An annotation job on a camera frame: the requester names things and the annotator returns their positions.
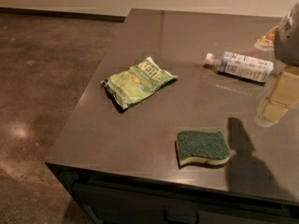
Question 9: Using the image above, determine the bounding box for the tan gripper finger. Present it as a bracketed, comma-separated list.
[254, 26, 278, 51]
[255, 65, 299, 128]

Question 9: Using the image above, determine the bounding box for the blue plastic bottle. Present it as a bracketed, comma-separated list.
[206, 51, 274, 83]

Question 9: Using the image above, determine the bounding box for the green and yellow sponge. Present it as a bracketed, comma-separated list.
[176, 131, 231, 166]

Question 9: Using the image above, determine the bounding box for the green chip bag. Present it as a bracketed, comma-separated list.
[101, 57, 177, 110]

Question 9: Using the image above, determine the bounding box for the dark cabinet drawer front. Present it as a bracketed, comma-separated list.
[47, 163, 299, 224]

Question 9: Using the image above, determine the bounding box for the dark wall baseboard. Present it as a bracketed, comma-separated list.
[0, 7, 126, 22]

